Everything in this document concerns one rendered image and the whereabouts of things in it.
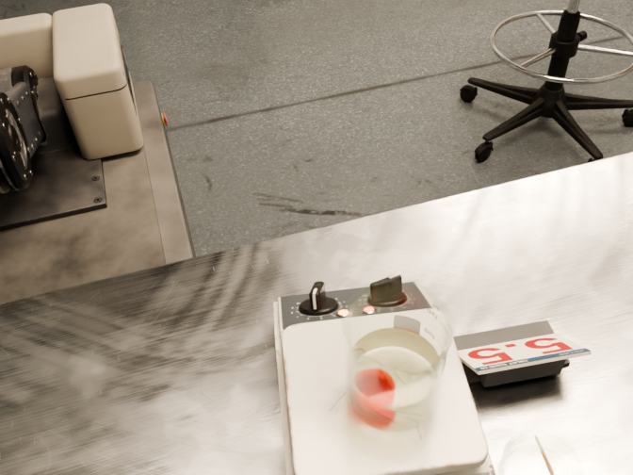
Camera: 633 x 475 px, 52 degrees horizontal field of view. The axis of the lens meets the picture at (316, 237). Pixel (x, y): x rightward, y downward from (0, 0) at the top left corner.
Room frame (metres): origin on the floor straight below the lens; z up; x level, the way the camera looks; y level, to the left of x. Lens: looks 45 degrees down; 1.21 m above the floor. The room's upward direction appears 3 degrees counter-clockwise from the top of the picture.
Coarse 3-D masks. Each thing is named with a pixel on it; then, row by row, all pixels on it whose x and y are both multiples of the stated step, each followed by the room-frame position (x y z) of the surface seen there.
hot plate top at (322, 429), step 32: (288, 352) 0.26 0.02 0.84; (320, 352) 0.26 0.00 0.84; (448, 352) 0.25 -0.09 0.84; (288, 384) 0.24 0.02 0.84; (320, 384) 0.23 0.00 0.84; (448, 384) 0.23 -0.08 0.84; (288, 416) 0.21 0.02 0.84; (320, 416) 0.21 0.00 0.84; (352, 416) 0.21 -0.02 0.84; (448, 416) 0.21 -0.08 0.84; (320, 448) 0.19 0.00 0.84; (352, 448) 0.19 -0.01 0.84; (384, 448) 0.19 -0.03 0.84; (416, 448) 0.19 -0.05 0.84; (448, 448) 0.18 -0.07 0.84; (480, 448) 0.18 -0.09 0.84
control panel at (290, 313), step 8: (352, 288) 0.36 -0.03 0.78; (288, 296) 0.36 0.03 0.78; (296, 296) 0.36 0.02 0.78; (304, 296) 0.36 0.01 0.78; (328, 296) 0.35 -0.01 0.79; (336, 296) 0.35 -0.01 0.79; (344, 296) 0.35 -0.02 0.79; (288, 304) 0.34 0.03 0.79; (296, 304) 0.34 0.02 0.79; (344, 304) 0.33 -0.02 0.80; (288, 312) 0.33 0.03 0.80; (296, 312) 0.33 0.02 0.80; (336, 312) 0.32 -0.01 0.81; (288, 320) 0.31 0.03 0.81; (296, 320) 0.31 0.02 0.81; (304, 320) 0.31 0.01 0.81; (312, 320) 0.31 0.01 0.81; (320, 320) 0.31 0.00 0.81
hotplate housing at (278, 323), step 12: (276, 312) 0.34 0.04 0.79; (276, 324) 0.31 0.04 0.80; (276, 336) 0.29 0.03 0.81; (276, 348) 0.28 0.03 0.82; (288, 432) 0.21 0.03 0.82; (288, 444) 0.20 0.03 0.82; (288, 456) 0.20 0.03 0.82; (288, 468) 0.19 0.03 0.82; (480, 468) 0.18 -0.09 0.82; (492, 468) 0.18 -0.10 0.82
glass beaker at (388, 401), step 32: (384, 288) 0.25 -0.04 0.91; (416, 288) 0.25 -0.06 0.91; (352, 320) 0.24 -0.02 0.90; (384, 320) 0.25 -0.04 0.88; (416, 320) 0.25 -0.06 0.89; (448, 320) 0.22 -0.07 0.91; (352, 352) 0.21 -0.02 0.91; (352, 384) 0.21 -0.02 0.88; (384, 384) 0.19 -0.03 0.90; (416, 384) 0.19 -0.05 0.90; (384, 416) 0.19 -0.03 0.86; (416, 416) 0.19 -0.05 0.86
